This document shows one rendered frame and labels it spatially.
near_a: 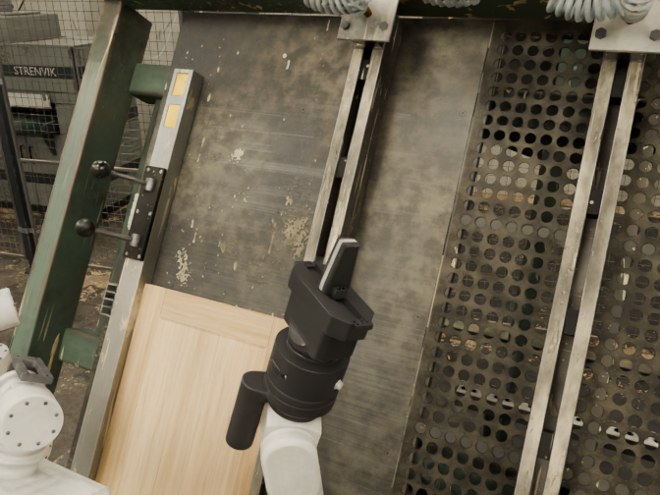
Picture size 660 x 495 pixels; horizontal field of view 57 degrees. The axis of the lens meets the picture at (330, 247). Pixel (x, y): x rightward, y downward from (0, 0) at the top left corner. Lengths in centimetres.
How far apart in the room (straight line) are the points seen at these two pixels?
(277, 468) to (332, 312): 21
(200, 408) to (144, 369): 15
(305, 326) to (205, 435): 62
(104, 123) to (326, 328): 102
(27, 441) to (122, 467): 58
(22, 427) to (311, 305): 36
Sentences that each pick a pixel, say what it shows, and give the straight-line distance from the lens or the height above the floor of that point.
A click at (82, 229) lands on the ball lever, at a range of 128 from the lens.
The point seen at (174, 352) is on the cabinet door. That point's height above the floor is 120.
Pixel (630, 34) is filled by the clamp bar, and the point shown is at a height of 182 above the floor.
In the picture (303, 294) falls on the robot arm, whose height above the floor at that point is 158.
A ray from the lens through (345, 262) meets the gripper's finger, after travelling 63.
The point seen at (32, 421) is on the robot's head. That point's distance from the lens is 80.
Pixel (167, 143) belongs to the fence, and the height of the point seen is 157.
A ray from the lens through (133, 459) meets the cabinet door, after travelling 135.
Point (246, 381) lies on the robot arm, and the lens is 72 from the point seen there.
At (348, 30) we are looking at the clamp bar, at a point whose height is 181.
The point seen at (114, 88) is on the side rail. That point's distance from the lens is 155.
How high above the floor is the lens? 189
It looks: 24 degrees down
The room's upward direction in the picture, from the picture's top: straight up
